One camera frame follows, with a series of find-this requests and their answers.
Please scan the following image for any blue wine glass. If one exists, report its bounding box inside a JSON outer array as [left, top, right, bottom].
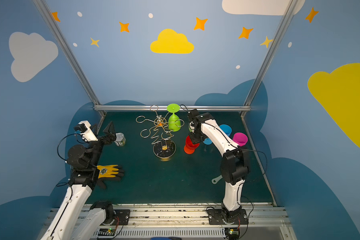
[[203, 138, 213, 145], [220, 124, 232, 137]]

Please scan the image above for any red wine glass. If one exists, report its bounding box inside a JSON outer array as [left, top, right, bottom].
[[184, 136, 200, 155]]

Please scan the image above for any pink wine glass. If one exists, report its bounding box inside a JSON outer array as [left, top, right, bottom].
[[233, 133, 249, 146]]

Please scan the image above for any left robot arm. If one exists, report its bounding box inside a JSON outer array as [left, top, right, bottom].
[[42, 121, 116, 240]]

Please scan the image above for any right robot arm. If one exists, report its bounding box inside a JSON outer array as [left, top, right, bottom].
[[188, 109, 251, 224]]

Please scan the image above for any silver tin can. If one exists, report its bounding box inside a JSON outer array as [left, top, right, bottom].
[[114, 133, 126, 147]]

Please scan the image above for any yellow black work glove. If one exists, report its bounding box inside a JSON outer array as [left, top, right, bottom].
[[97, 165, 125, 190]]

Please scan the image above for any left circuit board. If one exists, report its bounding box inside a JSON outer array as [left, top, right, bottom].
[[96, 228, 117, 240]]

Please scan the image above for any circuit board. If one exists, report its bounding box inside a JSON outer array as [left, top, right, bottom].
[[224, 228, 241, 240], [96, 228, 117, 240]]

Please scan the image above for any right circuit board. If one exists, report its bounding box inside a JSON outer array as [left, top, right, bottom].
[[224, 228, 241, 240]]

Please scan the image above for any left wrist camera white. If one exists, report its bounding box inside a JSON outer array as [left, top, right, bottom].
[[74, 121, 98, 143]]

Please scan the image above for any back aluminium frame bar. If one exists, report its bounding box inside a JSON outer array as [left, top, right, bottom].
[[94, 105, 251, 112]]

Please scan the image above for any gold wire wine glass rack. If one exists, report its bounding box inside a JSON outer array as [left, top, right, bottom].
[[136, 110, 185, 162]]

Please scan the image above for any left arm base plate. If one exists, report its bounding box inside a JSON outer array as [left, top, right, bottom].
[[101, 209, 131, 226]]

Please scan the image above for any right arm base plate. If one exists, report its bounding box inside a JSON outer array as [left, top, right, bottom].
[[206, 208, 249, 225]]

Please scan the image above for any left aluminium frame post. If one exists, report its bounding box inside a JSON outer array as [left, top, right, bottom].
[[33, 0, 101, 106]]

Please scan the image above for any aluminium frame post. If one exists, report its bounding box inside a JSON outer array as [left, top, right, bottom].
[[33, 0, 101, 106], [241, 0, 299, 120]]

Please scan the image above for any aluminium mounting rail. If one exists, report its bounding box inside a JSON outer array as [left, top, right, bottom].
[[37, 203, 298, 240]]

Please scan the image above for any right aluminium frame post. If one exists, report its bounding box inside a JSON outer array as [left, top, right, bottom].
[[241, 0, 299, 120]]

